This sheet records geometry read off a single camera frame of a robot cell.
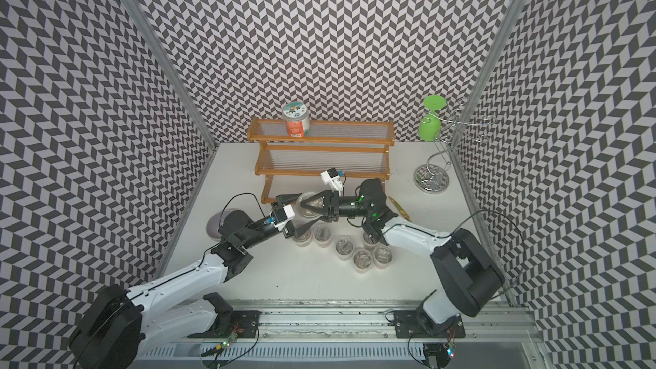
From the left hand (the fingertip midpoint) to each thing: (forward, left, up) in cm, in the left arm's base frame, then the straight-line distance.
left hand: (311, 204), depth 70 cm
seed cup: (-4, -9, -20) cm, 22 cm away
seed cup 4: (-7, -22, -20) cm, 31 cm away
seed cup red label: (0, -2, -19) cm, 19 cm away
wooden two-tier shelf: (+28, +4, -6) cm, 29 cm away
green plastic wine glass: (+33, -41, -1) cm, 53 cm away
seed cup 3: (-9, -15, -20) cm, 26 cm away
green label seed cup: (-4, +1, +3) cm, 5 cm away
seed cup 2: (-10, -15, -1) cm, 18 cm away
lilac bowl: (+4, +36, -19) cm, 40 cm away
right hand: (-3, +2, 0) cm, 4 cm away
